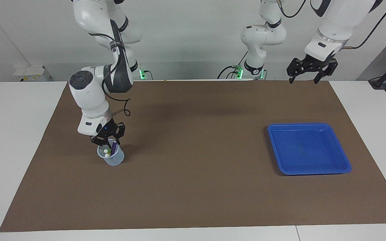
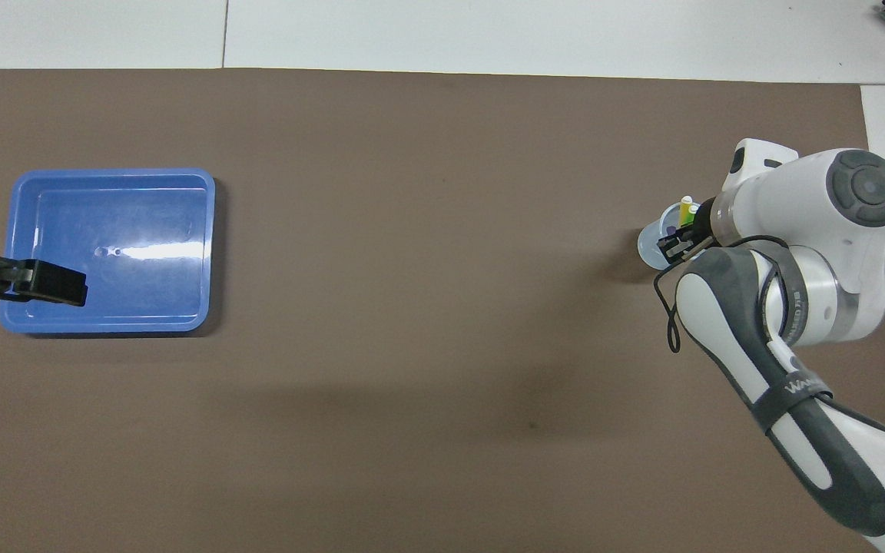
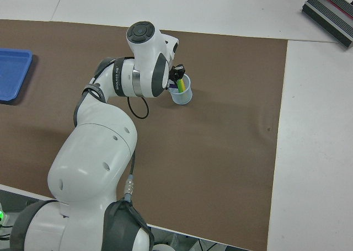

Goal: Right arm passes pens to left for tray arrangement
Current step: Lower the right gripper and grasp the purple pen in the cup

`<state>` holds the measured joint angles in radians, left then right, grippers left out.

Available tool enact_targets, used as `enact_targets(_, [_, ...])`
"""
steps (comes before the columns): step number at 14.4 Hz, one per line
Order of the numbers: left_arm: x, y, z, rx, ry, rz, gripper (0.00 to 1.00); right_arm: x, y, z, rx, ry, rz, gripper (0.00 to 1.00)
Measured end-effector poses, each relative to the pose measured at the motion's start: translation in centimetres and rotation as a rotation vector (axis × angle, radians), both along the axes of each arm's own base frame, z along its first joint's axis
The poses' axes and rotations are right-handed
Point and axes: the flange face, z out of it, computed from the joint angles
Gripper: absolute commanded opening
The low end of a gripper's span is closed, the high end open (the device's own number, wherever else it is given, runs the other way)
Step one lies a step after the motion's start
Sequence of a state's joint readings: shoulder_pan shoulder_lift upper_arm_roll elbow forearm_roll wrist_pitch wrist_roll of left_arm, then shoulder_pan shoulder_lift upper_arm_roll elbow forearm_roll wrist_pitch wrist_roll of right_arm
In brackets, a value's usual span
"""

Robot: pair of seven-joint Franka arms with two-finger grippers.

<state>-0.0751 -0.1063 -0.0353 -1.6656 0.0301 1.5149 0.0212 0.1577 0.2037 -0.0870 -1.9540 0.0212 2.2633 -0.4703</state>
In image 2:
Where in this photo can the yellow pen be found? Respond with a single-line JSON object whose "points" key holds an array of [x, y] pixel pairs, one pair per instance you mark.
{"points": [[687, 206]]}

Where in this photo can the brown table mat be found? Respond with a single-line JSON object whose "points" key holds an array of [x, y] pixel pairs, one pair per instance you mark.
{"points": [[412, 307]]}

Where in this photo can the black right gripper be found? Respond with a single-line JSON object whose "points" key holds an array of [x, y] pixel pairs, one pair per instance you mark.
{"points": [[704, 223]]}

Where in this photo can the clear plastic cup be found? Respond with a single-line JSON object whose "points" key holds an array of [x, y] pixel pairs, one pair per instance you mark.
{"points": [[648, 250]]}

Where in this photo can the blue plastic tray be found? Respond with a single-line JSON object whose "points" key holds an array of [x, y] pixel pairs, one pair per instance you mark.
{"points": [[120, 292]]}

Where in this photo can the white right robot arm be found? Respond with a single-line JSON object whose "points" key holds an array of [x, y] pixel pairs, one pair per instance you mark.
{"points": [[819, 215]]}

